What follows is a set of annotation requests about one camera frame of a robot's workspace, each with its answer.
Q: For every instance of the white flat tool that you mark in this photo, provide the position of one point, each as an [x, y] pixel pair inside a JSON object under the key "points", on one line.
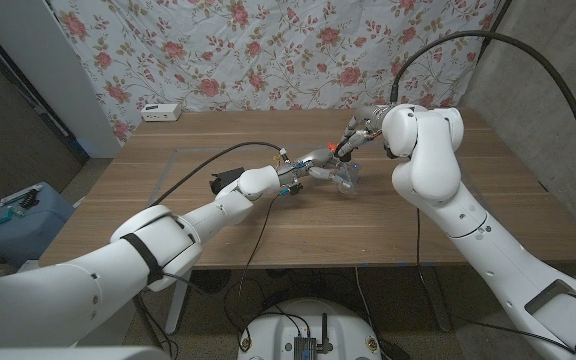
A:
{"points": [[20, 195]]}

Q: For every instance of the black backdrop stand pole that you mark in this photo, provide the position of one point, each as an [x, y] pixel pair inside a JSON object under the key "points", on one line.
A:
{"points": [[495, 22]]}

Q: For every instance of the teal hand tool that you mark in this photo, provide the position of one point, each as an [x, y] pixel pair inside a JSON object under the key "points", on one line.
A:
{"points": [[3, 218]]}

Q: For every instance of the grey tape outline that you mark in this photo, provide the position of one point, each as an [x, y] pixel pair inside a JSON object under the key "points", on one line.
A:
{"points": [[193, 149]]}

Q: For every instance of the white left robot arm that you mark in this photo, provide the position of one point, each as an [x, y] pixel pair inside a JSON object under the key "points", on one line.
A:
{"points": [[143, 260]]}

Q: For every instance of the black clip tool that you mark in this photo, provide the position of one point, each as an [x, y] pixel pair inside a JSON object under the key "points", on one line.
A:
{"points": [[29, 198]]}

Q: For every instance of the black card holder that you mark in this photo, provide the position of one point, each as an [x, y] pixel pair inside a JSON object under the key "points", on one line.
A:
{"points": [[225, 179]]}

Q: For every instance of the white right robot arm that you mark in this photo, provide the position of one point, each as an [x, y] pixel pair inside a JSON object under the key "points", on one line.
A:
{"points": [[468, 225]]}

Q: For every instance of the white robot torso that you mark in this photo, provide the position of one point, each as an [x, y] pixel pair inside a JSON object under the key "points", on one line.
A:
{"points": [[308, 325]]}

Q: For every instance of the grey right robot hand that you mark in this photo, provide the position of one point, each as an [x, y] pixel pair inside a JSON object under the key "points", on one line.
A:
{"points": [[370, 120]]}

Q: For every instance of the white wall panel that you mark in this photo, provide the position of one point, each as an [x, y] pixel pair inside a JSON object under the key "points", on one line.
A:
{"points": [[58, 75]]}

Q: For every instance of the black round fan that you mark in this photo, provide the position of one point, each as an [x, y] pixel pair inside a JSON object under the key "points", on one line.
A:
{"points": [[213, 280]]}

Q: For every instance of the floral backdrop cloth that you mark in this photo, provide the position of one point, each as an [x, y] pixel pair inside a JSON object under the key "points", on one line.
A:
{"points": [[268, 50]]}

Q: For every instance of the white power strip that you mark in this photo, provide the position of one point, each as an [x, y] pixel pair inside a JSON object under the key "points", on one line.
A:
{"points": [[161, 112]]}

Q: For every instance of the grey table leg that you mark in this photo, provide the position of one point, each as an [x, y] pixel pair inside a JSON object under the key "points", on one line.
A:
{"points": [[438, 305]]}

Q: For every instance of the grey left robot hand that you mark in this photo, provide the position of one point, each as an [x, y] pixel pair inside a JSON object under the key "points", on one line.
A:
{"points": [[315, 158]]}

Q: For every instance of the white table leg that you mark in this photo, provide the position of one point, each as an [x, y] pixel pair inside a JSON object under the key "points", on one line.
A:
{"points": [[178, 305]]}

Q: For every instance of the clear spray bottle black cap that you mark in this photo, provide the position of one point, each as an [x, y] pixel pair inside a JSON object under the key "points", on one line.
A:
{"points": [[349, 177]]}

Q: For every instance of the blue storage case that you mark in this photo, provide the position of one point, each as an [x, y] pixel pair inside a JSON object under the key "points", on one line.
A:
{"points": [[23, 235]]}

